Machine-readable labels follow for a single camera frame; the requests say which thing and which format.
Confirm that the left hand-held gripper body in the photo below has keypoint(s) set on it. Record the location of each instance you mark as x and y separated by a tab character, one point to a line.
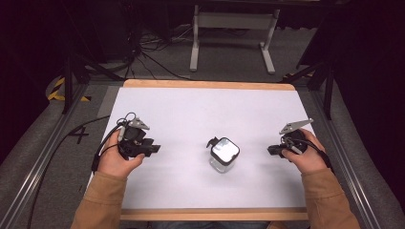
133	143

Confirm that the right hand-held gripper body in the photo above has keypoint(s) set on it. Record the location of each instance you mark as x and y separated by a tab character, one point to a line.
294	140

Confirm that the clear jar with black lid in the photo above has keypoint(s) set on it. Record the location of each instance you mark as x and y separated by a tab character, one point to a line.
224	154

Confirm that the person's right hand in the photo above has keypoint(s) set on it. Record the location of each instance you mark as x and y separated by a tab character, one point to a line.
307	159

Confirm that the person's left hand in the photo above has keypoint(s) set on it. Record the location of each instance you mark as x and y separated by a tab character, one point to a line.
115	162

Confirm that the white table mat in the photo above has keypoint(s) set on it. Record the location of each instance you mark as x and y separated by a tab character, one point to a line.
207	178

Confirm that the black tripod stand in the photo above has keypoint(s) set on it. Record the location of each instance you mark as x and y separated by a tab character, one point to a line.
68	79
328	86

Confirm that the yellow black striped floor tape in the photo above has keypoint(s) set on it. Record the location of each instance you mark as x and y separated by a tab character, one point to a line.
59	92

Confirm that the white metal stand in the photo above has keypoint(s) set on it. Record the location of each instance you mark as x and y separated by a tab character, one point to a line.
232	20

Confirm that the aluminium rail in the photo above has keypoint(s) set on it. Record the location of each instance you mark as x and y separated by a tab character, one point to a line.
35	168
350	171

